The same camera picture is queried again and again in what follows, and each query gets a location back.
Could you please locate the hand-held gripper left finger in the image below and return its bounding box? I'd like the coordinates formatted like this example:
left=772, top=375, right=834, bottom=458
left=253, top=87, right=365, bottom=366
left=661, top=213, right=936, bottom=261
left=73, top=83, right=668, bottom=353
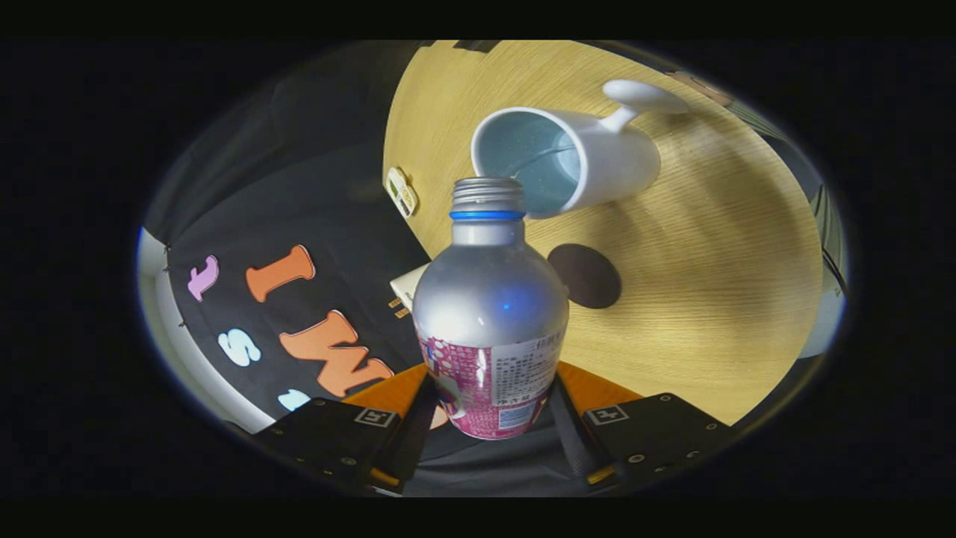
left=254, top=364, right=441, bottom=494

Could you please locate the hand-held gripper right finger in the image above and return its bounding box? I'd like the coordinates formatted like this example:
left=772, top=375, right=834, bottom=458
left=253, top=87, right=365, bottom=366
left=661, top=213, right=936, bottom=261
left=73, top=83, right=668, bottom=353
left=549, top=362, right=736, bottom=490

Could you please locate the silver juice bottle red label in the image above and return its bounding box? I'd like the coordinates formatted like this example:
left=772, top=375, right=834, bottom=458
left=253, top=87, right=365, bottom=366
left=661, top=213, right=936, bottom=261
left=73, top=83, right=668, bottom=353
left=412, top=177, right=570, bottom=440

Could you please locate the dark round coaster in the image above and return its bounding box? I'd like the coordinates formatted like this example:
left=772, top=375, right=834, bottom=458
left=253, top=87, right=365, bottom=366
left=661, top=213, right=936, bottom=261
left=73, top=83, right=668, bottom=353
left=547, top=243, right=622, bottom=310

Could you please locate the white cup with knob handle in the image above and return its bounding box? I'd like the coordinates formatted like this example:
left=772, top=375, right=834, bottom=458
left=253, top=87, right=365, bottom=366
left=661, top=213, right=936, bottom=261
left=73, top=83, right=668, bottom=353
left=471, top=79, right=692, bottom=220

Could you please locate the white toaster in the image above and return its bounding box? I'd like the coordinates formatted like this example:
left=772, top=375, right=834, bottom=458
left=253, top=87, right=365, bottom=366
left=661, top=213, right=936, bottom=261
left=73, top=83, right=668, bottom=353
left=390, top=262, right=432, bottom=311

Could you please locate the wooden table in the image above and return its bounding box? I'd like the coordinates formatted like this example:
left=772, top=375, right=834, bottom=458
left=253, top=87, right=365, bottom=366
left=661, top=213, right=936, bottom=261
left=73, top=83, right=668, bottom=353
left=382, top=41, right=824, bottom=427

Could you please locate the small white compartment tray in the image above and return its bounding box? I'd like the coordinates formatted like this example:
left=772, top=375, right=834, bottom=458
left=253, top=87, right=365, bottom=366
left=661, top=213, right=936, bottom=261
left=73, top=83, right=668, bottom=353
left=385, top=166, right=419, bottom=219

